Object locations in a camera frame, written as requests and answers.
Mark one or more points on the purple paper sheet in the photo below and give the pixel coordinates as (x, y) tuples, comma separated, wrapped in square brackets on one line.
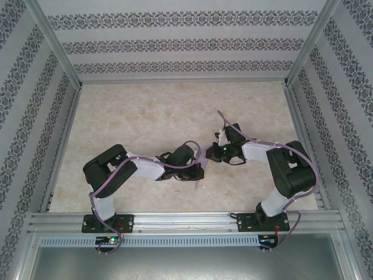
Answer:
[(203, 157)]

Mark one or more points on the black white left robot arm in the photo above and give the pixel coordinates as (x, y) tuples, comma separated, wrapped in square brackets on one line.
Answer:
[(102, 175)]

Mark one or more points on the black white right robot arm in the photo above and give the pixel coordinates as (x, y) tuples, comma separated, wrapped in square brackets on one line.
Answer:
[(294, 175)]

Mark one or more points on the grey metal sheet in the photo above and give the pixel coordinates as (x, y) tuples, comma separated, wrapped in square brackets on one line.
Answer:
[(186, 265)]

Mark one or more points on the black controller board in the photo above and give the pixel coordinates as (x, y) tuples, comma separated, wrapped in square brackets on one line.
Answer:
[(269, 240), (106, 240)]

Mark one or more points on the aluminium mounting rail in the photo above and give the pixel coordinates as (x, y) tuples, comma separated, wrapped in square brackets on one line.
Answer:
[(186, 221)]

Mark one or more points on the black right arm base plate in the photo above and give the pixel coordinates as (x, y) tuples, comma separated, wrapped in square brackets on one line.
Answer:
[(246, 223)]

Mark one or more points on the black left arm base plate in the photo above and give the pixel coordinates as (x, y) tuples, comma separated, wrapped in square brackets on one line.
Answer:
[(128, 221)]

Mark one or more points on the aluminium side rail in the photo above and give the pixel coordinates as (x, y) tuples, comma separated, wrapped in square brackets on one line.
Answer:
[(60, 157), (296, 116)]

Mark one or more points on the aluminium frame post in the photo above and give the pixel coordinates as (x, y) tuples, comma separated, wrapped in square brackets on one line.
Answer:
[(308, 46), (60, 46)]

